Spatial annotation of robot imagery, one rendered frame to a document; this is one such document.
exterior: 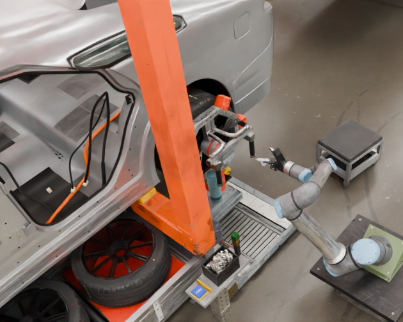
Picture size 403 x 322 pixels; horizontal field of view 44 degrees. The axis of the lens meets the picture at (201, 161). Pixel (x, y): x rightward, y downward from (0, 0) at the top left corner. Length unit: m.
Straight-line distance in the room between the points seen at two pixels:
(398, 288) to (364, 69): 2.89
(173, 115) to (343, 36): 4.05
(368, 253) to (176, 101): 1.47
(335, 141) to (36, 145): 2.33
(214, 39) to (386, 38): 3.24
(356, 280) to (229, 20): 1.87
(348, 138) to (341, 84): 1.29
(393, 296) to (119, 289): 1.70
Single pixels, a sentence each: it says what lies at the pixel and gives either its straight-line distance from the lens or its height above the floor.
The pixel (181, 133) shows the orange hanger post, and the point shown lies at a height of 1.53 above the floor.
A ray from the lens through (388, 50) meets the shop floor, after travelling 6.03.
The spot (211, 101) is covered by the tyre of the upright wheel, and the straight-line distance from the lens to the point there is 3.42.
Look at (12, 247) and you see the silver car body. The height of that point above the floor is 1.07.
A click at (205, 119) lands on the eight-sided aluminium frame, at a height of 1.12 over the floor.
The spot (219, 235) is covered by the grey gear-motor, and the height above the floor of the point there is 0.32.
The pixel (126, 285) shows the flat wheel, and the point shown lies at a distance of 3.30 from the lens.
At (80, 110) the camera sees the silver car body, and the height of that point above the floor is 1.03.
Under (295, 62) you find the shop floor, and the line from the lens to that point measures 5.83.
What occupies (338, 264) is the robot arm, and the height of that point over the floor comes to 0.54.
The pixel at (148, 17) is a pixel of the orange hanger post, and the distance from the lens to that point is 2.19.
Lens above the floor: 3.15
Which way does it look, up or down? 43 degrees down
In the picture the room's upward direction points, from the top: 11 degrees counter-clockwise
